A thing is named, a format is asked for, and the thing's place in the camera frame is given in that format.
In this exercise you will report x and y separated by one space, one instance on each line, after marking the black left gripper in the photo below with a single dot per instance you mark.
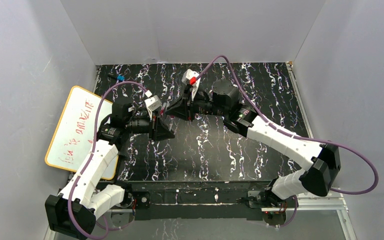
155 127

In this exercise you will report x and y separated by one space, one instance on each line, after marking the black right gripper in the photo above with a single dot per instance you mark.
190 108

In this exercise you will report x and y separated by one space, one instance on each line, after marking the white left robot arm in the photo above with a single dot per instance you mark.
76 208

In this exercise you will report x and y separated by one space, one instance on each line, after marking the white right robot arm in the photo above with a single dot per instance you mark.
320 163

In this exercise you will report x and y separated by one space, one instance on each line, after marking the blue capped black marker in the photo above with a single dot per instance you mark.
117 77

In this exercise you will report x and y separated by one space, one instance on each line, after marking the yellow framed whiteboard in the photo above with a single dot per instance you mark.
74 133

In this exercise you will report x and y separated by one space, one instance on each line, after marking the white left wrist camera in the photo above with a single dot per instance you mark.
152 103

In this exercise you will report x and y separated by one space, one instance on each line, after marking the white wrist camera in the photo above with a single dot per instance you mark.
152 103
190 78

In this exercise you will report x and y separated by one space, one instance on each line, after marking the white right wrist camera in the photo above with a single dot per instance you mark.
190 78

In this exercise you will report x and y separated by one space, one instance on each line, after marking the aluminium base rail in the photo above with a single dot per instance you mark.
230 201

